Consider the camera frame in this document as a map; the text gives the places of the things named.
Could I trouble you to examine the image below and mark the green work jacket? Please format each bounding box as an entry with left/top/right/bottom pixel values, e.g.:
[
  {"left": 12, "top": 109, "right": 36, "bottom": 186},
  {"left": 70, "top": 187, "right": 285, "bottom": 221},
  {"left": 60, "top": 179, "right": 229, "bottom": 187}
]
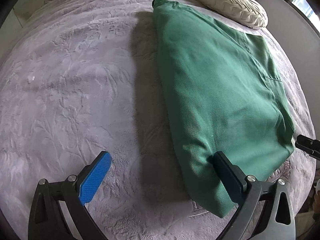
[{"left": 152, "top": 0, "right": 295, "bottom": 218}]

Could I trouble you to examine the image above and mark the grey embossed bed cover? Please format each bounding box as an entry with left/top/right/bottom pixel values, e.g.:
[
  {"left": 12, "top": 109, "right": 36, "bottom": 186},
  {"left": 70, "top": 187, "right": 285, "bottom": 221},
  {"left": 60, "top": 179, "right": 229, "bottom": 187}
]
[{"left": 1, "top": 0, "right": 315, "bottom": 239}]

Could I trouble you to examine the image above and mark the cream round pleated cushion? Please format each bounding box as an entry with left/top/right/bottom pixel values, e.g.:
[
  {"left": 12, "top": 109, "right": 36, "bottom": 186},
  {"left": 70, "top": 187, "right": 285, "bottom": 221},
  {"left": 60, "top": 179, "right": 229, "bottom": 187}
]
[{"left": 198, "top": 0, "right": 268, "bottom": 29}]

